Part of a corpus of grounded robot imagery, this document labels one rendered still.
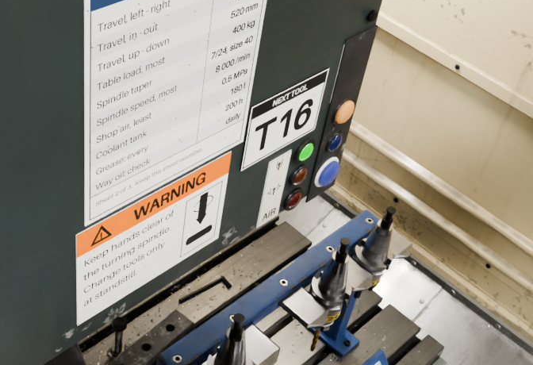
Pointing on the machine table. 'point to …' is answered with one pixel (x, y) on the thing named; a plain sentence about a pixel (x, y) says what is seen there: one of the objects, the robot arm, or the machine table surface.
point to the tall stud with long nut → (119, 333)
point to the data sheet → (165, 72)
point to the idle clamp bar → (142, 351)
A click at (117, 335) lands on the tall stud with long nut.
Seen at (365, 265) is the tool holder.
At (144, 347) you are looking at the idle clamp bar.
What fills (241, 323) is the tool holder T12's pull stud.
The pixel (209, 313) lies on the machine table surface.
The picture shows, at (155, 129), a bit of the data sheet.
